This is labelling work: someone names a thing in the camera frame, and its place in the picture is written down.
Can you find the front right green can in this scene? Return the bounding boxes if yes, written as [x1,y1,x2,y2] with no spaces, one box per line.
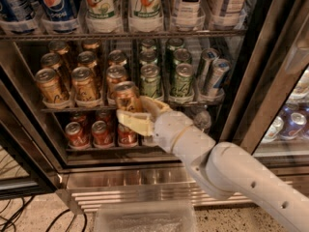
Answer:
[170,63,194,98]

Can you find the front middle red can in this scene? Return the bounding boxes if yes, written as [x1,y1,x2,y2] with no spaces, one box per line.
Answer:
[92,121,113,146]

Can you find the front right red can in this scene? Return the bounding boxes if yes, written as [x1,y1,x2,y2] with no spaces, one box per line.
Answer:
[117,124,137,147]

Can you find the left 7up bottle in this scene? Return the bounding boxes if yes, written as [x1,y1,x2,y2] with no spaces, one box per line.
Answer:
[85,0,120,33]

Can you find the green can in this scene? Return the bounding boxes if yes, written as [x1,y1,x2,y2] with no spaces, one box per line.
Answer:
[170,63,194,98]
[140,64,162,99]

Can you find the left white label bottle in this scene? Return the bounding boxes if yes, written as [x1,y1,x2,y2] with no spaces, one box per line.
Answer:
[171,0,202,31]

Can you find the second row left orange can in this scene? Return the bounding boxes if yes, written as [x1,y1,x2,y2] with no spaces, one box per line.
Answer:
[41,52,70,90]

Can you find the right 7up bottle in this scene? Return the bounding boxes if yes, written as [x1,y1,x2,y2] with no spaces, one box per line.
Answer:
[129,0,161,32]

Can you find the second row orange can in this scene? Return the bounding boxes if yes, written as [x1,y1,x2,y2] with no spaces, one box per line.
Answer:
[41,52,70,90]
[106,65,128,99]
[77,51,100,77]

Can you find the second row middle orange can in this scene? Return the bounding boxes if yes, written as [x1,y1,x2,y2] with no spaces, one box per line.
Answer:
[77,51,100,77]

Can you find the slim silver blue can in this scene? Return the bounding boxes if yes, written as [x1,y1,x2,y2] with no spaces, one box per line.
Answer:
[203,58,231,97]
[196,48,219,88]

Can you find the right white label bottle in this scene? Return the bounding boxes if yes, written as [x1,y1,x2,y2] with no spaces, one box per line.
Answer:
[208,0,245,30]

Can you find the black floor cables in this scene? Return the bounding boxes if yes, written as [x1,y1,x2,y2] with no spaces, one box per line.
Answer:
[0,195,88,232]

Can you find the front slim silver blue can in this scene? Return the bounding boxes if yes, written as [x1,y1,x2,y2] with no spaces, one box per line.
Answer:
[203,58,231,97]

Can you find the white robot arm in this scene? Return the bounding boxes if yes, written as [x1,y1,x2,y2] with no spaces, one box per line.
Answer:
[117,96,309,232]

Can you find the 7up bottle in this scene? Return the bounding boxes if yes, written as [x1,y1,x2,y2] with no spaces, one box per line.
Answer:
[85,0,120,33]
[129,0,161,32]

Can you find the rear slim silver blue can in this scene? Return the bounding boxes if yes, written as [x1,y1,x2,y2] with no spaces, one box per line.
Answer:
[196,48,219,88]

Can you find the second row right orange can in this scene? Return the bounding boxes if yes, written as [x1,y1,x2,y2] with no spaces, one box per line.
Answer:
[106,65,128,99]

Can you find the front left red can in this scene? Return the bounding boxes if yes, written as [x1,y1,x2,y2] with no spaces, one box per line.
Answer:
[65,122,89,147]

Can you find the clear plastic bin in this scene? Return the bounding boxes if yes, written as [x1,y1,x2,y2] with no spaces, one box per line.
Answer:
[94,200,198,232]

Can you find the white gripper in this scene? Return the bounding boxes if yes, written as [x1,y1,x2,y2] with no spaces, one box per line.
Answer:
[116,96,193,153]

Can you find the red can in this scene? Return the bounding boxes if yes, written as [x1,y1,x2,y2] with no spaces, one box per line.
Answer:
[92,121,113,146]
[65,122,89,147]
[117,124,137,147]

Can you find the pepsi bottle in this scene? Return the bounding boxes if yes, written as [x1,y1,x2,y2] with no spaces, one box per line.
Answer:
[39,0,81,33]

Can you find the front left green can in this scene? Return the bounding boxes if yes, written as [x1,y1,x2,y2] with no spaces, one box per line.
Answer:
[140,64,162,99]

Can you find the white label bottle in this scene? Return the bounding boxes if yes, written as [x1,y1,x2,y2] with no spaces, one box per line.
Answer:
[171,0,202,31]
[208,0,245,30]

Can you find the pepsi can behind glass door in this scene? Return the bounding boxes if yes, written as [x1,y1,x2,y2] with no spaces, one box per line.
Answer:
[279,112,307,140]

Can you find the left dark blue bottle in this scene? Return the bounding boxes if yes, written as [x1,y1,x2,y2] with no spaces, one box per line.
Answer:
[0,0,37,34]

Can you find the fridge vent grille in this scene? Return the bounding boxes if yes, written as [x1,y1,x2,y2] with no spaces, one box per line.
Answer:
[71,182,251,212]

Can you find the right water bottle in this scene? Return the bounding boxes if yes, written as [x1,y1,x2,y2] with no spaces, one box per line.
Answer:
[193,110,211,133]

